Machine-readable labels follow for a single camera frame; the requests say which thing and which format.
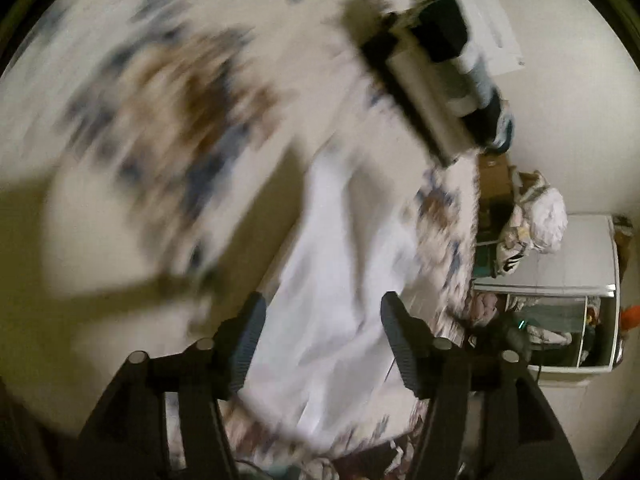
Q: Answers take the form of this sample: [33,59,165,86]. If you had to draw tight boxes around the white wardrobe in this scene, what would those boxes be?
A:
[471,214,627,374]

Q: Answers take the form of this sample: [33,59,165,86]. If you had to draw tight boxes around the large cardboard box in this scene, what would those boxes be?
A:
[476,151,519,207]

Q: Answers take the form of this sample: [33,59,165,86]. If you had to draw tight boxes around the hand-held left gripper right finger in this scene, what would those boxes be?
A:
[380,291,583,480]

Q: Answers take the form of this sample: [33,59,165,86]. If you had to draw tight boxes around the white t-shirt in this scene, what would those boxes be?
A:
[239,147,433,457]

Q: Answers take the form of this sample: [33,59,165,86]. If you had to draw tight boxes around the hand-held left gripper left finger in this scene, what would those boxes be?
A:
[65,291,267,480]

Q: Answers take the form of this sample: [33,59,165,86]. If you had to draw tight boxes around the white folded garment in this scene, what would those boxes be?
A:
[385,42,478,163]

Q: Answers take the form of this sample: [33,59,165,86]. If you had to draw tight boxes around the white bed headboard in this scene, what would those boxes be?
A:
[450,0,527,67]

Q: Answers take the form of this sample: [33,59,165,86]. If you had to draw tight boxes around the pile of clothes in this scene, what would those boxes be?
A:
[494,170,569,279]

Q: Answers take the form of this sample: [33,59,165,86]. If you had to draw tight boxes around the floral bed sheet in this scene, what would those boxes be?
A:
[0,0,482,467]

